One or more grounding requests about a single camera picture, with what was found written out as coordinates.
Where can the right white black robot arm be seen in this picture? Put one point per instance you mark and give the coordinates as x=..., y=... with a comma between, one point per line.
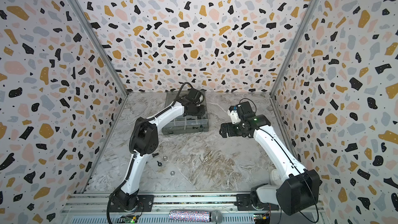
x=294, y=187

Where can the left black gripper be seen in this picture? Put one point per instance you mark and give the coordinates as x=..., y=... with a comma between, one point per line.
x=201, y=111

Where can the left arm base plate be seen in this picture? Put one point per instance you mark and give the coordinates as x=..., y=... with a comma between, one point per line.
x=133, y=203

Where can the left corner aluminium post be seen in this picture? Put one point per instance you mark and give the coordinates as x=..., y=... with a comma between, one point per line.
x=97, y=45

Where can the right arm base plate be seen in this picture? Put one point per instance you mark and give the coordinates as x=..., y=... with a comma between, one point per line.
x=250, y=202

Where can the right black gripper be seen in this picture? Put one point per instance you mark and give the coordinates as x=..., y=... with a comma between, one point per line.
x=230, y=129

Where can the aluminium front rail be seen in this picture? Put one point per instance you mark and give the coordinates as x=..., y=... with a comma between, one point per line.
x=155, y=207

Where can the white square clock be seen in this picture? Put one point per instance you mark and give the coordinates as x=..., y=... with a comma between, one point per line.
x=273, y=175

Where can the right corner aluminium post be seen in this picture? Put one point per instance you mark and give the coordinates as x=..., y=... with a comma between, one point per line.
x=300, y=32

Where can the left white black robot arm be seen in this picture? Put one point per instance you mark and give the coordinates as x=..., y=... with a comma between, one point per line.
x=144, y=141

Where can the glitter handheld microphone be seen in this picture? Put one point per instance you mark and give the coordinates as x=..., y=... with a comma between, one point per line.
x=196, y=216

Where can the clear plastic compartment organizer box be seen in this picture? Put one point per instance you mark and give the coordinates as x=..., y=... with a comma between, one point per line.
x=184, y=124

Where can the corner aluminium post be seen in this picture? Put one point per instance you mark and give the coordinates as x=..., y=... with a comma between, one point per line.
x=300, y=32
x=97, y=45

